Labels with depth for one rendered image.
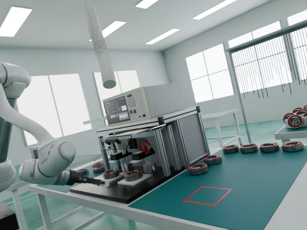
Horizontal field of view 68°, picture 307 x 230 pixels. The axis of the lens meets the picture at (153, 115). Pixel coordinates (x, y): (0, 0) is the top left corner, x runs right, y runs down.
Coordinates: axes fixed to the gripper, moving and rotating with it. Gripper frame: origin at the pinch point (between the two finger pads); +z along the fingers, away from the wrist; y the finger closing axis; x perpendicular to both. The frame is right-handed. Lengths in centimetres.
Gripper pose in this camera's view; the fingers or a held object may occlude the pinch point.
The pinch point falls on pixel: (101, 182)
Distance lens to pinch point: 133.4
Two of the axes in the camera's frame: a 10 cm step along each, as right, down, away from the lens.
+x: 1.4, -9.3, 3.3
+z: 7.0, 3.3, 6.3
